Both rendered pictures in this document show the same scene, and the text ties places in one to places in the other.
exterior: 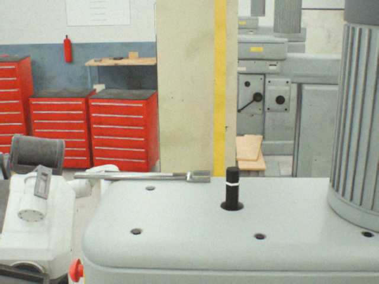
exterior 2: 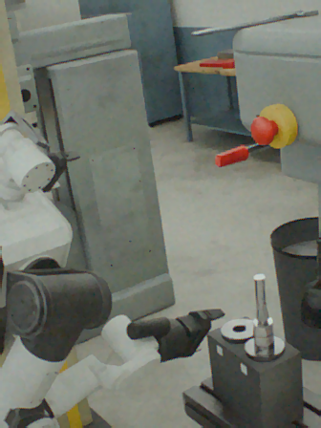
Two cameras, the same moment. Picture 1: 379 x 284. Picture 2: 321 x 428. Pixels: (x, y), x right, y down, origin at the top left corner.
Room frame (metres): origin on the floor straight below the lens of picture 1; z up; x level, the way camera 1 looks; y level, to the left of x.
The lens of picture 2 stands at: (0.02, 0.82, 1.99)
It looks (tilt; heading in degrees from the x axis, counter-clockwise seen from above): 21 degrees down; 325
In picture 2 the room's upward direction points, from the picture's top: 8 degrees counter-clockwise
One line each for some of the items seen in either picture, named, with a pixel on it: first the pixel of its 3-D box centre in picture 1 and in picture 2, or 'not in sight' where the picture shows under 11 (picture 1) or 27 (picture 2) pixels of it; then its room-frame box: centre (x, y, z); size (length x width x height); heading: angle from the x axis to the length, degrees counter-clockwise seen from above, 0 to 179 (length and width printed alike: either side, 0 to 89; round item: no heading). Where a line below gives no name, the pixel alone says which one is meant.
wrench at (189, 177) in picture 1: (141, 176); (256, 21); (0.74, 0.09, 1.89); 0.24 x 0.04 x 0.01; 88
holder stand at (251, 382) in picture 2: not in sight; (254, 372); (0.99, -0.06, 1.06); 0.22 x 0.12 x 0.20; 171
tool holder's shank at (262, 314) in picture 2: not in sight; (261, 299); (0.94, -0.06, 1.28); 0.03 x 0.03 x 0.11
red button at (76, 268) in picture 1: (80, 270); (266, 130); (0.64, 0.19, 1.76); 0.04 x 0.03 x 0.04; 177
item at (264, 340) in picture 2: not in sight; (264, 335); (0.94, -0.06, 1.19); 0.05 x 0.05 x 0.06
